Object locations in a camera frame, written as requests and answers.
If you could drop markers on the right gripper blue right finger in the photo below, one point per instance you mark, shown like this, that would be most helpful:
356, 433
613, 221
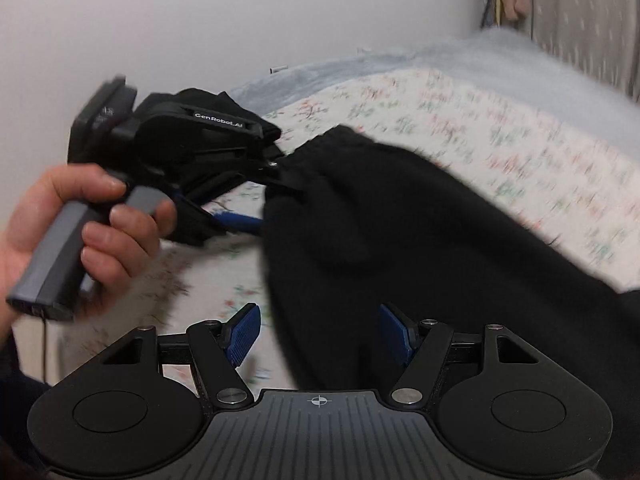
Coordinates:
399, 333

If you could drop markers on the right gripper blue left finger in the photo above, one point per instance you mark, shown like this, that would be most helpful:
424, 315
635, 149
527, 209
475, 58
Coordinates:
240, 333

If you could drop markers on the grey mattress cover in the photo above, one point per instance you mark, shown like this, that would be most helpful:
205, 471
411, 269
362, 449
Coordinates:
493, 59

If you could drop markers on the grey dotted curtain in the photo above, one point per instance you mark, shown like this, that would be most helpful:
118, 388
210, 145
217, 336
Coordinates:
598, 37

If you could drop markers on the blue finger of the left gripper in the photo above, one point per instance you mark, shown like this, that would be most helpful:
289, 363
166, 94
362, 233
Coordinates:
239, 223

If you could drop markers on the black pants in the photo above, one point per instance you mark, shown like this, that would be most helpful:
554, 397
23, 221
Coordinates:
357, 224

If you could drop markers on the person's left hand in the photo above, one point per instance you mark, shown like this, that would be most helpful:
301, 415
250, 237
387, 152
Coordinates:
72, 247

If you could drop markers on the floral bed sheet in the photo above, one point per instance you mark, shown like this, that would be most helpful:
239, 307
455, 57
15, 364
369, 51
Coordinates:
576, 192

